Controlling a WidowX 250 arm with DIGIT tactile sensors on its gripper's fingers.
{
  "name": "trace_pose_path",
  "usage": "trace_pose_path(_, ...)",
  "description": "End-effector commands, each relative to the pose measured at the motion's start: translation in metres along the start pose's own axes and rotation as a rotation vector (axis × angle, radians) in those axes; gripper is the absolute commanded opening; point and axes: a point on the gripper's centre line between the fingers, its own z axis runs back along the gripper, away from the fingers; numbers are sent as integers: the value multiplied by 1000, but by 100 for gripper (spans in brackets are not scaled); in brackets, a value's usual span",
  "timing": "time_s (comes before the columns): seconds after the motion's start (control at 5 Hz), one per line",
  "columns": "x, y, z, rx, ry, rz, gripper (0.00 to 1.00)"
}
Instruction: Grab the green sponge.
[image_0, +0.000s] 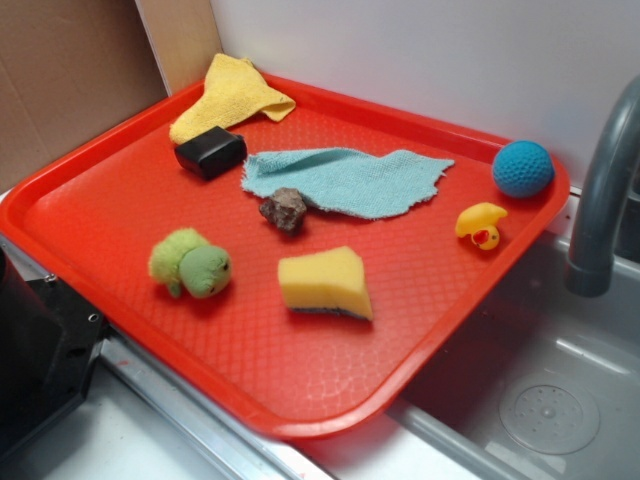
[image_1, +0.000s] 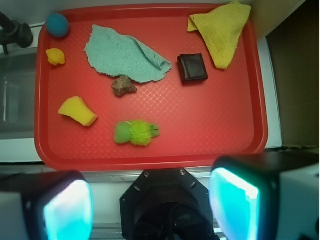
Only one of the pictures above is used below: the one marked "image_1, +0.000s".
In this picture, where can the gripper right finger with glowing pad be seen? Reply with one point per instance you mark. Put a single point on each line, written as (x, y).
(274, 195)

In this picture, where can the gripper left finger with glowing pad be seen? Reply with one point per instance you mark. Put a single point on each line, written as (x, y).
(46, 206)

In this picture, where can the yellow sponge wedge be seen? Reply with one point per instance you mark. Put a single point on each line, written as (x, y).
(75, 108)

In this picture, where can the green fuzzy sponge toy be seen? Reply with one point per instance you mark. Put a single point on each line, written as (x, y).
(137, 132)

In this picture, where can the red plastic tray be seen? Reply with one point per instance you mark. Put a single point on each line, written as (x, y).
(198, 122)

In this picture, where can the brown rock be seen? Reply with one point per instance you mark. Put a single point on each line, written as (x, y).
(123, 85)

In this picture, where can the small yellow rubber toy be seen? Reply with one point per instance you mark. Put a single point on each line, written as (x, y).
(55, 56)

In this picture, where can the dark brown square block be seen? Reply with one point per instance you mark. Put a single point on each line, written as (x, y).
(192, 68)

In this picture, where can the light blue cloth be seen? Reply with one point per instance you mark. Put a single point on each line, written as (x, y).
(115, 55)

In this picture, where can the yellow cloth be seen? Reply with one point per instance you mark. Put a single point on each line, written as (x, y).
(221, 29)

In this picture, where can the black clamp knob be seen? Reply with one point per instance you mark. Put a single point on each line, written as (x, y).
(13, 32)

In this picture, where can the blue textured ball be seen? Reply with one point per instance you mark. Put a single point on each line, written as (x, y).
(57, 25)

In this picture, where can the black octagonal mount plate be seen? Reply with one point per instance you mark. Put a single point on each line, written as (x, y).
(167, 204)

